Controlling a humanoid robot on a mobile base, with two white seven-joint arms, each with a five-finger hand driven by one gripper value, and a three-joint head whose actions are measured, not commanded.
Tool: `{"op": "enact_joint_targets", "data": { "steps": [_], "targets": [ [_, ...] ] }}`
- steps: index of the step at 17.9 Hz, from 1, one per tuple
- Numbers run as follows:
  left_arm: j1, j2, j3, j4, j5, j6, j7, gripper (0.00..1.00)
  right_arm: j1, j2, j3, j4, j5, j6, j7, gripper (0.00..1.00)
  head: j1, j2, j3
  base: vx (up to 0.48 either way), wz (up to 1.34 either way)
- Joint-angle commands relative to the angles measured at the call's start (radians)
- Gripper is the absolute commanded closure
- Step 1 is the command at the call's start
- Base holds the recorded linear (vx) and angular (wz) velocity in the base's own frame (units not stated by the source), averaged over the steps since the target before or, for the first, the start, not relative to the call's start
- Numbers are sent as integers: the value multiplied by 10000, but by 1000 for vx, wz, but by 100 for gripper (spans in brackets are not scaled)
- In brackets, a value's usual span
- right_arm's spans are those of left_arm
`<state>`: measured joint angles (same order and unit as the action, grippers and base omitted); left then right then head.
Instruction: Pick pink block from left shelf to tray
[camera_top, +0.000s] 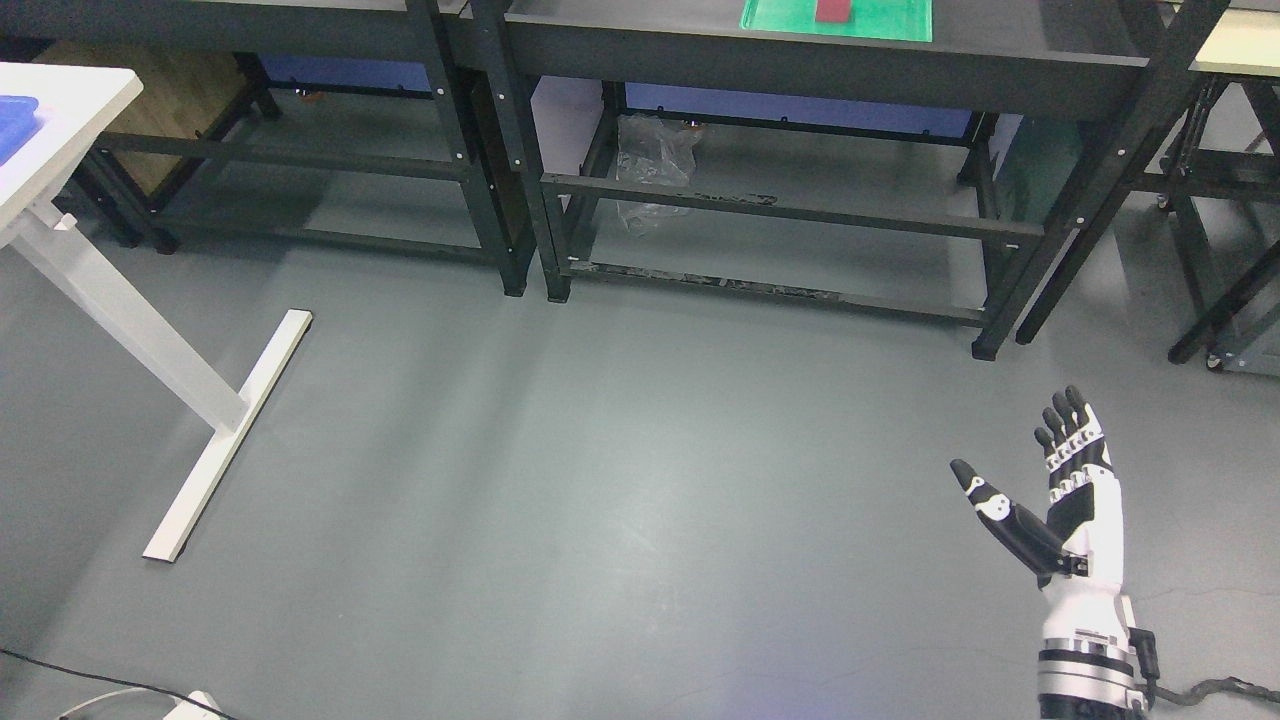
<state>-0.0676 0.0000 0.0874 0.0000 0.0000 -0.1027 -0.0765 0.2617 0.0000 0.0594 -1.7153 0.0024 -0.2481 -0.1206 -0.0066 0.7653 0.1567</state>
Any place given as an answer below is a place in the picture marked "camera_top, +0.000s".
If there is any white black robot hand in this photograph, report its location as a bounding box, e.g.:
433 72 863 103
950 386 1128 644

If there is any pink block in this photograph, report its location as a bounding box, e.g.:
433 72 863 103
814 0 854 26

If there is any silver black robot forearm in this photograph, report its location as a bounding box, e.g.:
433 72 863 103
1037 635 1149 719

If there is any black shelf far right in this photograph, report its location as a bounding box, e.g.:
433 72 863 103
1140 1 1279 377

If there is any black metal shelf right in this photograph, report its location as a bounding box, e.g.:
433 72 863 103
463 1 1229 360

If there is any black metal shelf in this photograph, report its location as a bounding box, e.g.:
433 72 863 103
3 1 534 297
463 1 1229 360

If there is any green plastic tray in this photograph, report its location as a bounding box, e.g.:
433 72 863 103
739 1 933 44

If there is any black metal shelf left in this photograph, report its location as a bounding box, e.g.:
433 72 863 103
3 1 534 297

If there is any blue plastic tray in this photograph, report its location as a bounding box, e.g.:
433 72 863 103
0 95 42 165

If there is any clear plastic bag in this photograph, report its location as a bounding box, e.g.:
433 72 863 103
614 114 704 237

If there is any white power strip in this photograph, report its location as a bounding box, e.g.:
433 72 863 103
58 688 224 719

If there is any wooden board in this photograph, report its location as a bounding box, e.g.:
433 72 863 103
32 40 251 140

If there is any white table with leg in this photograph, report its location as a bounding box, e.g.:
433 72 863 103
1 63 314 562

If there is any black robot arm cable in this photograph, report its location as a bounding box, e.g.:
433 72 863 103
1130 628 1280 714

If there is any black floor cable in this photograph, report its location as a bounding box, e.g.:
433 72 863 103
0 648 241 720

